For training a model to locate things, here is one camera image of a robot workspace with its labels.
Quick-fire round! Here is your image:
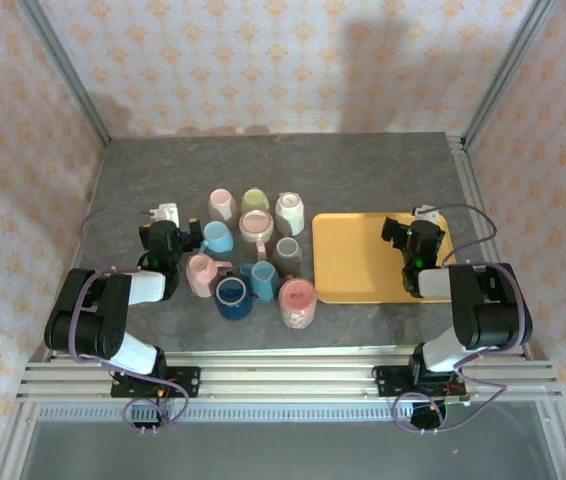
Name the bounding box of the light blue mug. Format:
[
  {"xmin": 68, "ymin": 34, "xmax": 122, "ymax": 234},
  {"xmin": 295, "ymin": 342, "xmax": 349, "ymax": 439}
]
[{"xmin": 199, "ymin": 221, "xmax": 235, "ymax": 254}]

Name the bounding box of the pink mug white interior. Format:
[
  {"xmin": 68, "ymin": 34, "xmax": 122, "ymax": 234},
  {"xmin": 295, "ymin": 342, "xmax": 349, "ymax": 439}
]
[{"xmin": 185, "ymin": 253, "xmax": 234, "ymax": 299}]

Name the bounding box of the pale pink mug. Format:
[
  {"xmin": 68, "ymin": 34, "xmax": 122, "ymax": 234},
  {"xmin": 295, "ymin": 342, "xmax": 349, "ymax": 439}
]
[{"xmin": 207, "ymin": 188, "xmax": 238, "ymax": 222}]

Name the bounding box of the pearly pink mug purple interior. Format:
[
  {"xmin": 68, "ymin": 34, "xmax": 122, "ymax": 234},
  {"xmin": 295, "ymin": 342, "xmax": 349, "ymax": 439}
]
[{"xmin": 238, "ymin": 209, "xmax": 276, "ymax": 256}]

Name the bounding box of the light green mug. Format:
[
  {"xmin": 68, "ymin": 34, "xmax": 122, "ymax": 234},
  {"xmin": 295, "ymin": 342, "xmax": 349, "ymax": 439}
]
[{"xmin": 240, "ymin": 187, "xmax": 271, "ymax": 217}]

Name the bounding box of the dark blue mug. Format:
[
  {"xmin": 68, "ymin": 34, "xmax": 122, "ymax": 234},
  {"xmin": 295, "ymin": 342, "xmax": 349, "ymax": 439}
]
[{"xmin": 214, "ymin": 276, "xmax": 254, "ymax": 321}]

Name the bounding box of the blue floral mug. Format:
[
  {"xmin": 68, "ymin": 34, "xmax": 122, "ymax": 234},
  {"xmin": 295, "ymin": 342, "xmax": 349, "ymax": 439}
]
[{"xmin": 238, "ymin": 260, "xmax": 280, "ymax": 304}]

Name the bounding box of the grey mug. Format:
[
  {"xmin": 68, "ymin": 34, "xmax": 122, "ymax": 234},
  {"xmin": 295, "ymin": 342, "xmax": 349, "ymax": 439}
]
[{"xmin": 272, "ymin": 236, "xmax": 303, "ymax": 274}]

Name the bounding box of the white faceted mug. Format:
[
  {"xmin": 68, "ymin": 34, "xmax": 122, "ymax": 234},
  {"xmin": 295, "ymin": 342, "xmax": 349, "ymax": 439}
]
[{"xmin": 274, "ymin": 192, "xmax": 306, "ymax": 236}]

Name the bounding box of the pink patterned mug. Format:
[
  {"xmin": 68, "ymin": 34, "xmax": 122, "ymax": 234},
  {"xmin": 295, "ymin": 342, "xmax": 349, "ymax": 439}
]
[{"xmin": 277, "ymin": 277, "xmax": 318, "ymax": 330}]

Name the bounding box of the yellow tray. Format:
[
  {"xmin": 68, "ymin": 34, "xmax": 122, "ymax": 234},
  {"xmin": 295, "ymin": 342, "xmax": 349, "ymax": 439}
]
[{"xmin": 311, "ymin": 212, "xmax": 457, "ymax": 305}]

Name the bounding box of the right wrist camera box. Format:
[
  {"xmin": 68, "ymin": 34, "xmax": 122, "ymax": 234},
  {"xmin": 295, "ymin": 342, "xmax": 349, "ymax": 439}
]
[{"xmin": 412, "ymin": 204, "xmax": 442, "ymax": 226}]

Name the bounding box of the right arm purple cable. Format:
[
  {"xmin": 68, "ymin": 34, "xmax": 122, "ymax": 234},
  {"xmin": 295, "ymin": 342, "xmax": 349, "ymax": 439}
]
[{"xmin": 393, "ymin": 203, "xmax": 535, "ymax": 435}]

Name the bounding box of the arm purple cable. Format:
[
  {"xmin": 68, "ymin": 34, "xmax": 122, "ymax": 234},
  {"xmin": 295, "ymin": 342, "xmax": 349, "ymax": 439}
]
[
  {"xmin": 68, "ymin": 207, "xmax": 190, "ymax": 435},
  {"xmin": 393, "ymin": 203, "xmax": 535, "ymax": 435}
]

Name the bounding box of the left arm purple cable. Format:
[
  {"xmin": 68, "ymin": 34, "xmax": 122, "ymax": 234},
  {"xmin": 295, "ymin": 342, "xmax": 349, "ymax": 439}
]
[{"xmin": 68, "ymin": 207, "xmax": 190, "ymax": 435}]

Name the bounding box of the aluminium table side rail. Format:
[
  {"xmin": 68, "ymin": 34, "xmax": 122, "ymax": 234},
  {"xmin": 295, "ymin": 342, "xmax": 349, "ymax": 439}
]
[{"xmin": 446, "ymin": 132, "xmax": 537, "ymax": 361}]

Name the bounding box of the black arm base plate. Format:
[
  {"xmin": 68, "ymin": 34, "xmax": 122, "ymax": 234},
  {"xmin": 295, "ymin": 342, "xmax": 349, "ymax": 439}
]
[
  {"xmin": 110, "ymin": 366, "xmax": 202, "ymax": 400},
  {"xmin": 372, "ymin": 364, "xmax": 417, "ymax": 399}
]

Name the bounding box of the aluminium frame rail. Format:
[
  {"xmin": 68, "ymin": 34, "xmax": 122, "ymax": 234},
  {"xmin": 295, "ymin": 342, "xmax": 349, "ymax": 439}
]
[{"xmin": 15, "ymin": 349, "xmax": 564, "ymax": 404}]

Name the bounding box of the grey slotted cable duct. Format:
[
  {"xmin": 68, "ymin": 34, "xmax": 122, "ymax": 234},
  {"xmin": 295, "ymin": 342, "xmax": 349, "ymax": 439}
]
[{"xmin": 37, "ymin": 405, "xmax": 414, "ymax": 422}]

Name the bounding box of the aluminium frame corner post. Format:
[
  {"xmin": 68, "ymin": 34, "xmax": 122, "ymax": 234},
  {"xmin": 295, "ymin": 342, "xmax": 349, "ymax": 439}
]
[
  {"xmin": 462, "ymin": 0, "xmax": 557, "ymax": 151},
  {"xmin": 16, "ymin": 0, "xmax": 113, "ymax": 147}
]

